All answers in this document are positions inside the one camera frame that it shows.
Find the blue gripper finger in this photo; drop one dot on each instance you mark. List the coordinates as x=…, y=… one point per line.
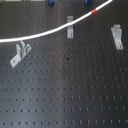
x=51, y=3
x=87, y=2

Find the middle grey cable clip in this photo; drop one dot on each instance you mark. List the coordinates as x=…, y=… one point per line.
x=70, y=33

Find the grey cable clip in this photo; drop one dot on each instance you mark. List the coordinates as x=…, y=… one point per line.
x=22, y=50
x=117, y=35
x=70, y=33

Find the right grey cable clip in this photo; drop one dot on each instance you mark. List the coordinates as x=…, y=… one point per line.
x=117, y=35

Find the left grey cable clip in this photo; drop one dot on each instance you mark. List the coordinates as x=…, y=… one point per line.
x=22, y=50

